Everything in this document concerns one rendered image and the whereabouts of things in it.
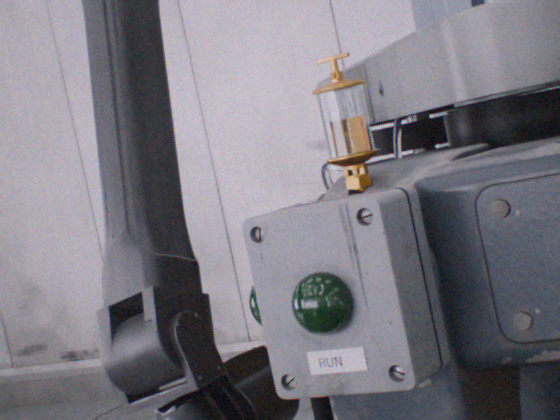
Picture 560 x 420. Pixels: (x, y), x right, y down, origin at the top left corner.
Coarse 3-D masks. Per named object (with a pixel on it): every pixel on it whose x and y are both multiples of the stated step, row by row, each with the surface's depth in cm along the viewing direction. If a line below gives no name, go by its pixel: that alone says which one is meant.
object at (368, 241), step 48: (384, 192) 52; (288, 240) 52; (336, 240) 51; (384, 240) 50; (288, 288) 53; (384, 288) 50; (432, 288) 53; (288, 336) 53; (336, 336) 52; (384, 336) 51; (432, 336) 53; (288, 384) 54; (336, 384) 52; (384, 384) 51
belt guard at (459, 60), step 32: (512, 0) 63; (544, 0) 63; (416, 32) 70; (448, 32) 65; (480, 32) 63; (512, 32) 63; (544, 32) 63; (352, 64) 89; (384, 64) 79; (416, 64) 71; (448, 64) 65; (480, 64) 64; (512, 64) 63; (544, 64) 63; (384, 96) 81; (416, 96) 73; (448, 96) 66; (480, 96) 64; (512, 96) 104
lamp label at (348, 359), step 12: (348, 348) 52; (360, 348) 51; (312, 360) 53; (324, 360) 52; (336, 360) 52; (348, 360) 52; (360, 360) 51; (312, 372) 53; (324, 372) 52; (336, 372) 52
